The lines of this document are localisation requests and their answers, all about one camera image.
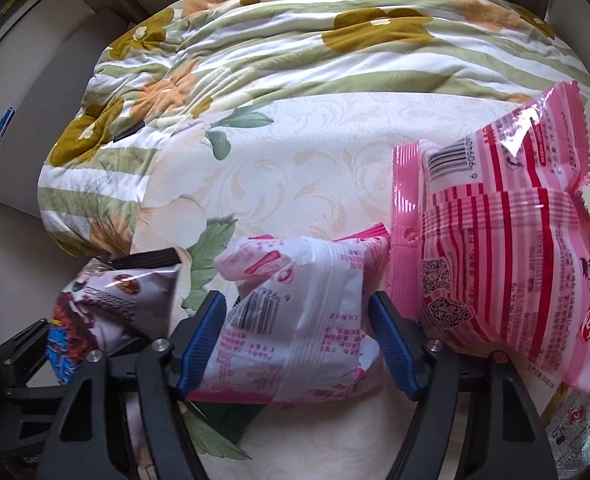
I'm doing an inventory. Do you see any blue colourful snack packet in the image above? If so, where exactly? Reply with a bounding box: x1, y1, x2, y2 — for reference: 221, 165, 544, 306
45, 317, 106, 386

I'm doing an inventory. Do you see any white headboard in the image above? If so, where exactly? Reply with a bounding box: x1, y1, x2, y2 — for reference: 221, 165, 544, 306
0, 7, 130, 201

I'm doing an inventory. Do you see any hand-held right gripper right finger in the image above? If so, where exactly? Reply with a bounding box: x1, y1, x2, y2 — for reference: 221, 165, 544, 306
369, 290, 561, 480

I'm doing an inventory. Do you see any cream floral bed sheet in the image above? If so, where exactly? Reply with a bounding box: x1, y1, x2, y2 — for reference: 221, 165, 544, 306
125, 91, 590, 480

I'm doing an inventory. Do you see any pink striped snack packet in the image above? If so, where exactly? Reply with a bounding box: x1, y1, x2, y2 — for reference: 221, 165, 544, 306
391, 81, 590, 395

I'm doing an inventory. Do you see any dark green packet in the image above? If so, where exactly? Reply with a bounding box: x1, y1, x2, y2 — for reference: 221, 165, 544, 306
187, 399, 268, 445

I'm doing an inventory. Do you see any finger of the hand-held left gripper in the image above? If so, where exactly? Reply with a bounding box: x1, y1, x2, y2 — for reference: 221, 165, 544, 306
0, 317, 50, 391

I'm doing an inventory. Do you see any white pink snack packet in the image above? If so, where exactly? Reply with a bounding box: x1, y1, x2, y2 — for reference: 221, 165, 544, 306
185, 234, 391, 406

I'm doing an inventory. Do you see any white red logo snack packet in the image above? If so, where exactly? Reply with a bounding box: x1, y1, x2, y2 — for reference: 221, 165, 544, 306
538, 385, 590, 466

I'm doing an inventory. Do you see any dark brown white snack packet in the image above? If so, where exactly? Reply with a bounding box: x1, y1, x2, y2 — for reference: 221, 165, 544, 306
57, 247, 183, 356

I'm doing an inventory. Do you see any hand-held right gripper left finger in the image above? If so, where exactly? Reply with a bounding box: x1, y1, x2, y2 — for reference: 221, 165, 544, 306
35, 291, 227, 480

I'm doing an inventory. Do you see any small black flat object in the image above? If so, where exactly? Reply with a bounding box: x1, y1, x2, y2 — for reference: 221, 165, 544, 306
112, 120, 146, 142

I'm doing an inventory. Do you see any floral striped blanket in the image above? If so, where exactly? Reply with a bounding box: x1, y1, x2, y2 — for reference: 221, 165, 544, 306
37, 0, 590, 256

